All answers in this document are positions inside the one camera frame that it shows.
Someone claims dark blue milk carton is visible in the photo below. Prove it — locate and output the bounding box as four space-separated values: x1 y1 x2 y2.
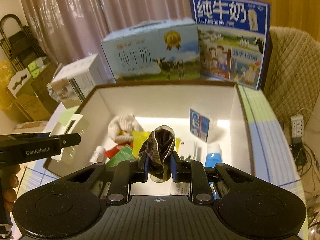
189 0 272 91

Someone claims chair with quilted cover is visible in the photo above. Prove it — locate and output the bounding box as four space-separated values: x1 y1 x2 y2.
263 26 320 121

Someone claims tangle of dark cables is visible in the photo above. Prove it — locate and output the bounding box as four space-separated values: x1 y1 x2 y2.
289 137 320 172

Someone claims blue plastic bottle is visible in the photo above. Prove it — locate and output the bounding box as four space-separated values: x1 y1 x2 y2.
204 142 223 168

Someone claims pink curtain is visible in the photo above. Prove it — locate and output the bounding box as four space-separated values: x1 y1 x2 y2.
17 0 202 65

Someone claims yellow snack packet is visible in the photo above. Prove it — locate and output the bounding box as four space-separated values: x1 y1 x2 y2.
132 130 181 159

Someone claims black folding cart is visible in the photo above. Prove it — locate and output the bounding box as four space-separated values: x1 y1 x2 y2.
0 13 47 73

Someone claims wooden door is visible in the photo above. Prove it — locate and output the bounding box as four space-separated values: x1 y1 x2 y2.
237 0 320 34

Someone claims dark brown sock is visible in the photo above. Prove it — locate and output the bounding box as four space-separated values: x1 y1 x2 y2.
138 125 176 183

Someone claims green medicine box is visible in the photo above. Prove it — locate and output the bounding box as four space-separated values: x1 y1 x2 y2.
105 145 134 168

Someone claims white cutout cardboard panel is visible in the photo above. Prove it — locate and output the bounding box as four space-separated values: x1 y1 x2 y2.
7 70 32 98

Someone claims checked tablecloth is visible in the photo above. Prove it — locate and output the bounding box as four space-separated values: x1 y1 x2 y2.
15 84 303 205

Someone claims yellow plastic bag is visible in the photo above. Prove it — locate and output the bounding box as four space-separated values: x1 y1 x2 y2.
0 60 16 111

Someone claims white power strip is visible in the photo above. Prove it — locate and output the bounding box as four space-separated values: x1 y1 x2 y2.
290 115 305 138

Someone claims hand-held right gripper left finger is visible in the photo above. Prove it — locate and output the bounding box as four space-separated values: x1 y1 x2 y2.
66 154 150 206

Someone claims red snack packet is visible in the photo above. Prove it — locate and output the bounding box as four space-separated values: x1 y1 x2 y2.
102 146 126 158

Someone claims clear plastic case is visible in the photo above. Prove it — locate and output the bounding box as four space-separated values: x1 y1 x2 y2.
189 108 211 143

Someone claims person's left hand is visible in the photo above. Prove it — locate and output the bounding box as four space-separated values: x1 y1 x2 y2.
0 164 21 213

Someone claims white medicine box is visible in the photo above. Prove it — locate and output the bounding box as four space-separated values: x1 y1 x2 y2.
168 181 192 196

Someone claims white product box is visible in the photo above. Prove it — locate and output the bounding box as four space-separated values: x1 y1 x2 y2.
51 53 117 109

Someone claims green tissue pack stack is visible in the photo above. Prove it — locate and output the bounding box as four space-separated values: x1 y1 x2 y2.
27 58 46 77

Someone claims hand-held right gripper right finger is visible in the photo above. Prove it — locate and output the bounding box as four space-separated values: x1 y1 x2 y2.
171 153 255 204

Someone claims brown cardboard carton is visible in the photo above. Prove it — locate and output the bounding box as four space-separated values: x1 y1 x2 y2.
15 62 61 126

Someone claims brown storage box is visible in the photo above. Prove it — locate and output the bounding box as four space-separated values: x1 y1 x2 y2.
42 81 302 188

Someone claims light blue milk carton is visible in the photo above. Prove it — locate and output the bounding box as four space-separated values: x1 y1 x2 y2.
100 17 201 84

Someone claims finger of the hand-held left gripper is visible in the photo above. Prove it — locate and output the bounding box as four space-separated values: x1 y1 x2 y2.
49 133 82 147

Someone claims white knitted sock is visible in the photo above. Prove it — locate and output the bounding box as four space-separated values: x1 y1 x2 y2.
108 113 146 143

